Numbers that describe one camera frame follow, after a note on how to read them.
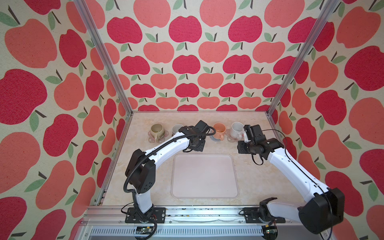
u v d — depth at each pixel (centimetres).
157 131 102
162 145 52
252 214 73
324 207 39
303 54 86
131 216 74
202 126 68
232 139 104
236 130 97
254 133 62
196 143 73
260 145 57
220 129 108
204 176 87
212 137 104
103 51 85
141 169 47
